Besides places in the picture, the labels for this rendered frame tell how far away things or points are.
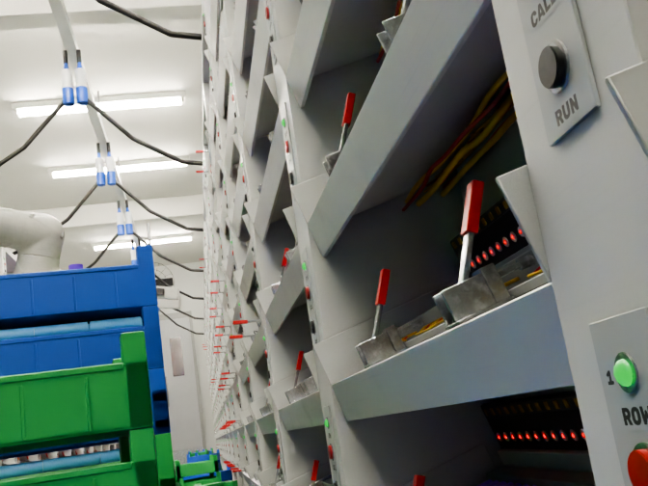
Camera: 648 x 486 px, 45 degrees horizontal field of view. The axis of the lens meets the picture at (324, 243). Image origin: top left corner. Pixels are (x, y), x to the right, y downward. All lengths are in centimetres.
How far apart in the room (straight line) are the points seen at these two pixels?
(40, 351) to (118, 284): 12
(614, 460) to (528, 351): 9
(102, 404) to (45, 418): 4
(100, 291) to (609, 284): 81
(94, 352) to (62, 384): 34
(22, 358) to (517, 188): 77
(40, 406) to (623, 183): 51
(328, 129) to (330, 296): 21
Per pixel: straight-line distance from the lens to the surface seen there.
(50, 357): 102
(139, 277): 104
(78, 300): 103
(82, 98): 455
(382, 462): 93
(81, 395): 68
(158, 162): 746
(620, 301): 30
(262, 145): 173
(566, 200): 32
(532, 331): 38
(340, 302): 94
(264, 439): 232
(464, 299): 49
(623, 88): 27
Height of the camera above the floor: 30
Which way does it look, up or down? 13 degrees up
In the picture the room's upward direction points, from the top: 9 degrees counter-clockwise
